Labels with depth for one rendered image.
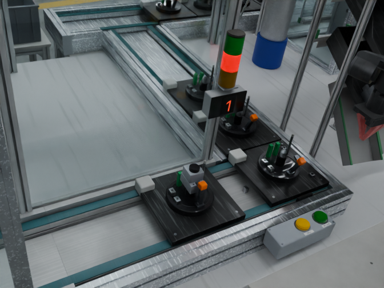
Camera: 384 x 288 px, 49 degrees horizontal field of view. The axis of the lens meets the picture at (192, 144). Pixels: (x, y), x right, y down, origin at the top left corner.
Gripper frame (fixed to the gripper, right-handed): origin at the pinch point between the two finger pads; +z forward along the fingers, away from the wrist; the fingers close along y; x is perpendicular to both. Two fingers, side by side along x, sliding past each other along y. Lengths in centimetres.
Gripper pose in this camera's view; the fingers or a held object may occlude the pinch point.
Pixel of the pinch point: (362, 136)
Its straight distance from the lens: 121.1
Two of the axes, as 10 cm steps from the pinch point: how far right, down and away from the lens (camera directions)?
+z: -1.4, 7.7, 6.2
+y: -8.6, 2.1, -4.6
